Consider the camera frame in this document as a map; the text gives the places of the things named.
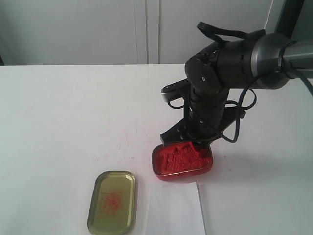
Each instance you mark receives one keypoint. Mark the white paper sheet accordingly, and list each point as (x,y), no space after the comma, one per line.
(175,209)

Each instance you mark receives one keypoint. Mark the white cabinet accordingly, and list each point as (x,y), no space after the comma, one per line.
(69,32)

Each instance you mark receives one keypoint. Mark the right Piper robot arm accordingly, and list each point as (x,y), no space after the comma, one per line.
(218,78)

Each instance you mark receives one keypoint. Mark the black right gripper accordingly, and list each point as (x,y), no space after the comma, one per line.
(201,134)

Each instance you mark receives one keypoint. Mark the dark vertical post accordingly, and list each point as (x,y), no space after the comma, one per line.
(288,17)

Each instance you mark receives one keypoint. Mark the red ink pad tin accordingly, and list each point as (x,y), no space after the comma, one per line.
(179,161)

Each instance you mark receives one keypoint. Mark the gold tin lid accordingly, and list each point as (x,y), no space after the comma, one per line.
(112,203)

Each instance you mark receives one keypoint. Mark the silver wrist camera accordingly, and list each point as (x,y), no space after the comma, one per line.
(175,90)

